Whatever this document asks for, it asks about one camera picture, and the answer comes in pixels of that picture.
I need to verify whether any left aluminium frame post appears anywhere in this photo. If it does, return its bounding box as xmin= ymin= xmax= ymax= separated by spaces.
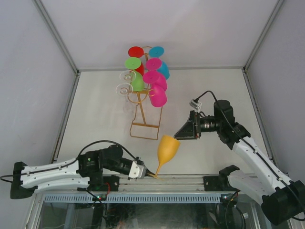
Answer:
xmin=32 ymin=0 xmax=79 ymax=75

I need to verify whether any magenta wine glass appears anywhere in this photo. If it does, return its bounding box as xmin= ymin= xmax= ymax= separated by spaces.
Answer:
xmin=143 ymin=71 xmax=167 ymax=107
xmin=143 ymin=58 xmax=168 ymax=91

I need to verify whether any camera black cable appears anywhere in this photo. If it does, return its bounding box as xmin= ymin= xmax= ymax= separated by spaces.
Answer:
xmin=194 ymin=90 xmax=305 ymax=221
xmin=0 ymin=140 xmax=141 ymax=183

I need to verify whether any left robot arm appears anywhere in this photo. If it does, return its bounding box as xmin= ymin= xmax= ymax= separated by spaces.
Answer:
xmin=10 ymin=145 xmax=154 ymax=199

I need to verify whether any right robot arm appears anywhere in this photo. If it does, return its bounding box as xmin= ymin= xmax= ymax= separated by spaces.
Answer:
xmin=174 ymin=99 xmax=305 ymax=225

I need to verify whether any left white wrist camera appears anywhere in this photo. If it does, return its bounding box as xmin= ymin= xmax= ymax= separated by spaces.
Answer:
xmin=128 ymin=160 xmax=147 ymax=179

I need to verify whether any black base bracket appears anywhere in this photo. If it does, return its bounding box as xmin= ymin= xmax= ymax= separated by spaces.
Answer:
xmin=92 ymin=175 xmax=120 ymax=192
xmin=203 ymin=176 xmax=232 ymax=191

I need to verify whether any gold wire glass rack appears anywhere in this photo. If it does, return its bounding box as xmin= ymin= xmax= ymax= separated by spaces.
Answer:
xmin=129 ymin=46 xmax=163 ymax=141

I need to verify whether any clear wine glass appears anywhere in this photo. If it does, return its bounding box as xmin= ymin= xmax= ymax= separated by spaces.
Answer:
xmin=119 ymin=70 xmax=136 ymax=83
xmin=116 ymin=83 xmax=133 ymax=101

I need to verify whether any cyan plastic wine glass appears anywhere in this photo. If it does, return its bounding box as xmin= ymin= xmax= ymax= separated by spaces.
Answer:
xmin=148 ymin=46 xmax=170 ymax=80

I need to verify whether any red plastic wine glass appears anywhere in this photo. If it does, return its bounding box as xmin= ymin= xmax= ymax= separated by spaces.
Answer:
xmin=126 ymin=46 xmax=144 ymax=75

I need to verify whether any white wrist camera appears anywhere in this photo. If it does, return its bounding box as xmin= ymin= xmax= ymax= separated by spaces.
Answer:
xmin=189 ymin=99 xmax=202 ymax=113
xmin=128 ymin=160 xmax=147 ymax=179

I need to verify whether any right camera black cable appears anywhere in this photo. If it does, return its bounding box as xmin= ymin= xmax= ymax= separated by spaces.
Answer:
xmin=194 ymin=90 xmax=305 ymax=221

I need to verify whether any right aluminium frame post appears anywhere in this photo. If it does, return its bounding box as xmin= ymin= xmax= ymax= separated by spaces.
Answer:
xmin=243 ymin=0 xmax=286 ymax=71

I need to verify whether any aluminium front rail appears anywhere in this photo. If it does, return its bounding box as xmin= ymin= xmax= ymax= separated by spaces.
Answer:
xmin=34 ymin=174 xmax=294 ymax=193

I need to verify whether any orange plastic wine glass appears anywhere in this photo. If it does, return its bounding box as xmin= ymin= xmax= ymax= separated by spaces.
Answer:
xmin=153 ymin=135 xmax=181 ymax=179

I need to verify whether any aluminium frame post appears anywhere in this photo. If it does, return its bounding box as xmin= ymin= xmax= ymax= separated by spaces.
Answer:
xmin=32 ymin=0 xmax=79 ymax=75
xmin=243 ymin=0 xmax=286 ymax=71

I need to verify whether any blue slotted cable duct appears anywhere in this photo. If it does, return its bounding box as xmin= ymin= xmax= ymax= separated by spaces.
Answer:
xmin=43 ymin=193 xmax=222 ymax=204

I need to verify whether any left camera black cable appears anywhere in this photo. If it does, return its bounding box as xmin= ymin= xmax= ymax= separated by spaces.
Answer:
xmin=0 ymin=140 xmax=141 ymax=183

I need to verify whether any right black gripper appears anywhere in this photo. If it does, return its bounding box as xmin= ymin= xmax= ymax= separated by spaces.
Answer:
xmin=173 ymin=110 xmax=222 ymax=140

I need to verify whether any green plastic wine glass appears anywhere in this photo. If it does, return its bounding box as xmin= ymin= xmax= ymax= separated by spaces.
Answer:
xmin=124 ymin=57 xmax=144 ymax=92

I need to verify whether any right black base bracket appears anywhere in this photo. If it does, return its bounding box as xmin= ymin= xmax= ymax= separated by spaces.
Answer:
xmin=203 ymin=176 xmax=232 ymax=191

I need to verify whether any right green led board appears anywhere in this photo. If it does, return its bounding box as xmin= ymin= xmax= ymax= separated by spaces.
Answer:
xmin=220 ymin=194 xmax=238 ymax=208

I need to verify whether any rear clear wine glass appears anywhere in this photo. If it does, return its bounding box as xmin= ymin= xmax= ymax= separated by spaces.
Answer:
xmin=119 ymin=70 xmax=136 ymax=83

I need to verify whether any left black base bracket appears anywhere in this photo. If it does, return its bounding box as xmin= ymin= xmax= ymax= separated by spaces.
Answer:
xmin=92 ymin=175 xmax=120 ymax=192

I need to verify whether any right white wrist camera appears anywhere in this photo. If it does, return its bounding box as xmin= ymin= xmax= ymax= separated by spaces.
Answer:
xmin=189 ymin=99 xmax=202 ymax=113

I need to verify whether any front clear wine glass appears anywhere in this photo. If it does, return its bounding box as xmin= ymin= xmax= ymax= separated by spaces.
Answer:
xmin=116 ymin=83 xmax=133 ymax=101

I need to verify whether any green led board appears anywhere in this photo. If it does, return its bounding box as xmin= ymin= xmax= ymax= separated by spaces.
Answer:
xmin=93 ymin=195 xmax=107 ymax=201
xmin=220 ymin=194 xmax=238 ymax=208

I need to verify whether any left green led board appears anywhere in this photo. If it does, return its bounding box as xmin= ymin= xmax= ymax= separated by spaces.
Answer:
xmin=93 ymin=195 xmax=107 ymax=201

